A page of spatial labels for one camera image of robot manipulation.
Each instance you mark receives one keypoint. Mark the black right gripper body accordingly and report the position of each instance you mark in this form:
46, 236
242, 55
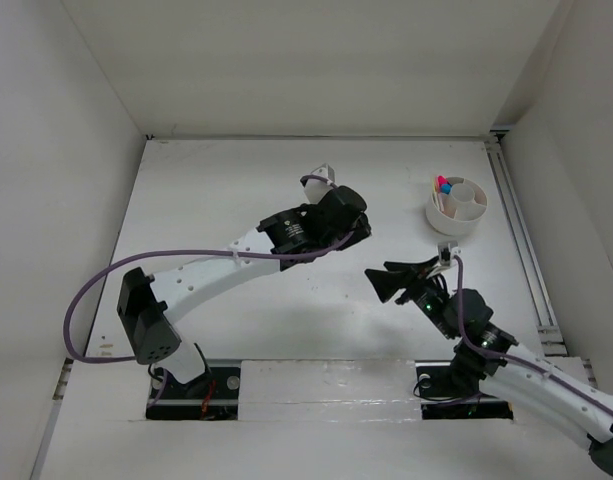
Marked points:
419, 287

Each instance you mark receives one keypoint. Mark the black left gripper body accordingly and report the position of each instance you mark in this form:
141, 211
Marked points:
359, 234

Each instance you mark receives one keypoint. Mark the yellow highlighter pen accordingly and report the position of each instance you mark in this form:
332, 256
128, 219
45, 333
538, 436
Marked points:
435, 193

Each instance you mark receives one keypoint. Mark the pink black thick highlighter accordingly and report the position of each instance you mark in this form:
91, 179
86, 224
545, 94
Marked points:
441, 179

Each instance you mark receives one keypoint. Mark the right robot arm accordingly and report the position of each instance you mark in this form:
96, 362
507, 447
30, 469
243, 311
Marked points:
490, 361

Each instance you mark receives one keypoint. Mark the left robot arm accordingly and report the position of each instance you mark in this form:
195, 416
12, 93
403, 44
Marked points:
149, 306

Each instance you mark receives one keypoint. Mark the white round compartment container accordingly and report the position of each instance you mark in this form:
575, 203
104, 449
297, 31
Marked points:
470, 201

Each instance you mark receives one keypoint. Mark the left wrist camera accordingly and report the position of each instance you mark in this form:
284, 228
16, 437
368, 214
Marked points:
318, 183

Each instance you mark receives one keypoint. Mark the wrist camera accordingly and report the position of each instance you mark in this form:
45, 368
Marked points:
447, 251
318, 183

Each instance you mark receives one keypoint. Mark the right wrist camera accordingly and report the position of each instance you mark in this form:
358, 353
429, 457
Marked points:
447, 251

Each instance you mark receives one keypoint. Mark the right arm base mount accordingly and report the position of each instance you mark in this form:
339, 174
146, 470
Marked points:
445, 394

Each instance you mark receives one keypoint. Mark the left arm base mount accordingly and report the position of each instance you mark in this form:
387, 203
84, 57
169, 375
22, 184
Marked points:
215, 398

